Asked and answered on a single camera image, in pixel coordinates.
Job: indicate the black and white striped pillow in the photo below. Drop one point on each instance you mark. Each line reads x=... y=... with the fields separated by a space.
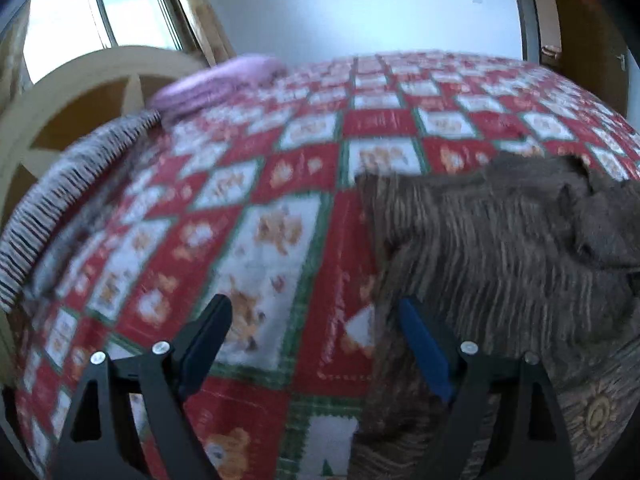
x=65 y=185

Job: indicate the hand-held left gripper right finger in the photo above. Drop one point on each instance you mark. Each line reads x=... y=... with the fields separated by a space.
x=425 y=350

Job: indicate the brown striped knit sweater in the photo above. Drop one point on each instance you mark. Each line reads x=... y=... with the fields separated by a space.
x=500 y=260

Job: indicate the brown wooden door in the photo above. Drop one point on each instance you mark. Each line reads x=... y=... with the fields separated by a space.
x=585 y=40

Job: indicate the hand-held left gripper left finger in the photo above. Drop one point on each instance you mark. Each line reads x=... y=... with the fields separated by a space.
x=200 y=355

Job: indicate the red checkered bear print blanket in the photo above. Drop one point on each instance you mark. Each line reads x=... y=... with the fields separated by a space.
x=300 y=125

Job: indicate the window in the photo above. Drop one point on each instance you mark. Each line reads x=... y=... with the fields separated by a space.
x=65 y=15

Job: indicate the beige wooden headboard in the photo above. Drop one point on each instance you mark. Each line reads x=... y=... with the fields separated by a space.
x=100 y=67

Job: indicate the purple folded blanket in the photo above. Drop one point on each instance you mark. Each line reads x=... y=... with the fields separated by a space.
x=215 y=85

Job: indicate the beige curtain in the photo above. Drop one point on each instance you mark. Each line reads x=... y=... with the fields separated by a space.
x=210 y=25

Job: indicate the grey door frame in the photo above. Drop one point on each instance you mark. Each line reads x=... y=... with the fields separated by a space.
x=522 y=10

